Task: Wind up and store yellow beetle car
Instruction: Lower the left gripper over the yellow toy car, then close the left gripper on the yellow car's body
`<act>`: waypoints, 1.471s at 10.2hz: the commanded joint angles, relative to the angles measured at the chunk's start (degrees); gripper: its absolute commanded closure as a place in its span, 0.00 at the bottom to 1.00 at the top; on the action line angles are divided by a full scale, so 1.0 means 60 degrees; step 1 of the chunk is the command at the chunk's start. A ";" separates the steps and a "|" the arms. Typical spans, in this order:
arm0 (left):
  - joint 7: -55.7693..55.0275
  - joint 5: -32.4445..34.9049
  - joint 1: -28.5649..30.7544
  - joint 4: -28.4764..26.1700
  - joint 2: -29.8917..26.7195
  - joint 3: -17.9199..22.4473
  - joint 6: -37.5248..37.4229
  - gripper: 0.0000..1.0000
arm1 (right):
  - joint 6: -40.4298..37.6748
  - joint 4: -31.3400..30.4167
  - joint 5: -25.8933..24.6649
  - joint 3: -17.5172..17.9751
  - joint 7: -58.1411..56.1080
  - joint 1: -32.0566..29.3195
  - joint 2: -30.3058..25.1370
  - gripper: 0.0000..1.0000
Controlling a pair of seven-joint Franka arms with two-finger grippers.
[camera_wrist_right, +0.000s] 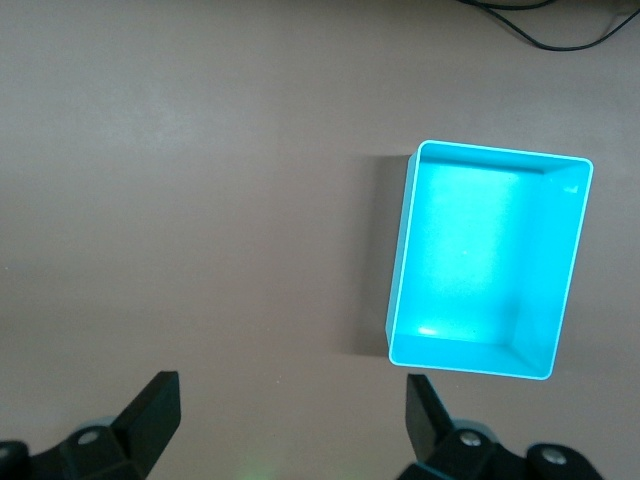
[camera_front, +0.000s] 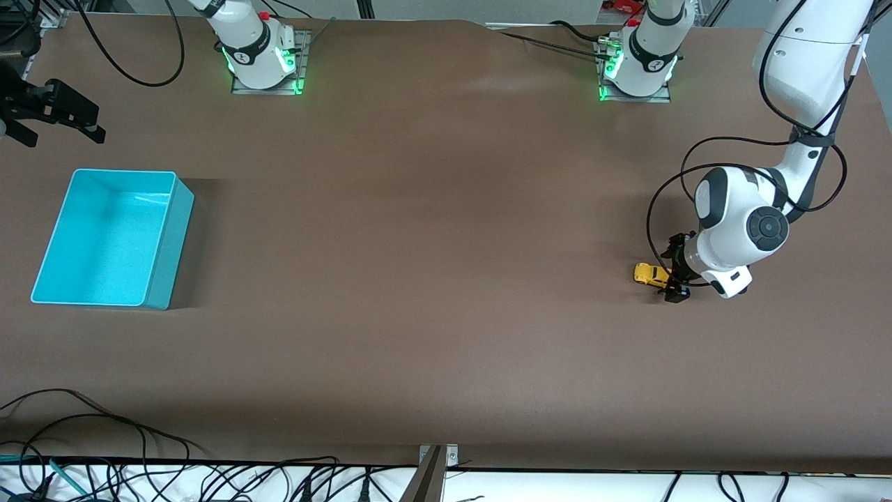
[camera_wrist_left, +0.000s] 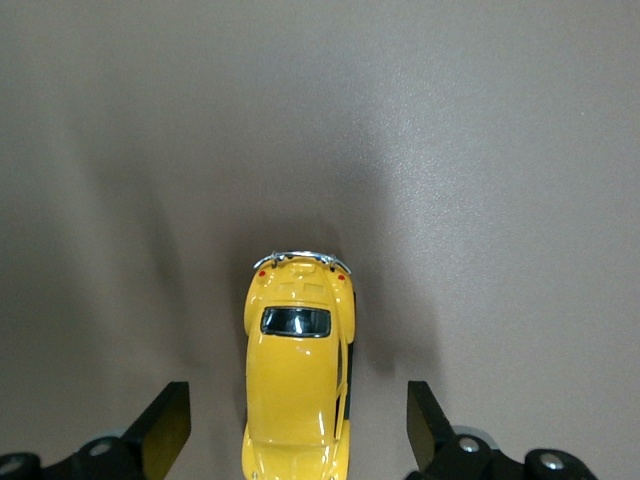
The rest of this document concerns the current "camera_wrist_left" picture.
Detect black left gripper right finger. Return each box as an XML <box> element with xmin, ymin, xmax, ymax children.
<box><xmin>405</xmin><ymin>381</ymin><xmax>506</xmax><ymax>480</ymax></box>

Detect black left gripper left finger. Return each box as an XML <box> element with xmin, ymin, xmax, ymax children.
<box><xmin>72</xmin><ymin>381</ymin><xmax>192</xmax><ymax>480</ymax></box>

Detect yellow beetle toy car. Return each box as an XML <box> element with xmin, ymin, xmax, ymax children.
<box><xmin>241</xmin><ymin>248</ymin><xmax>358</xmax><ymax>480</ymax></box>

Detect brown table mat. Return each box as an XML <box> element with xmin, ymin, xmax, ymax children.
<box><xmin>0</xmin><ymin>0</ymin><xmax>640</xmax><ymax>480</ymax></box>

